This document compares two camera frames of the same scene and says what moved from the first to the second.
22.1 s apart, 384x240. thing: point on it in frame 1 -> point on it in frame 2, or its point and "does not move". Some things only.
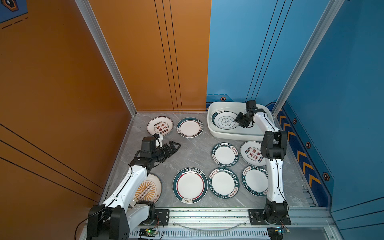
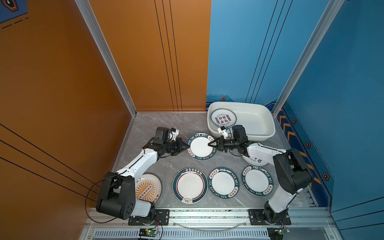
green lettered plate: x=223 y=183 does not move
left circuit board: x=147 y=232 does not move
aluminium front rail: x=236 y=225 does not move
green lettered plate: x=255 y=181 does not move
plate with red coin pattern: x=160 y=125 -> x=223 y=117
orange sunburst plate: x=149 y=189 does not move
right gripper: x=238 y=119 -> x=220 y=142
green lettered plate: x=225 y=154 -> x=199 y=149
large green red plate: x=190 y=185 does not move
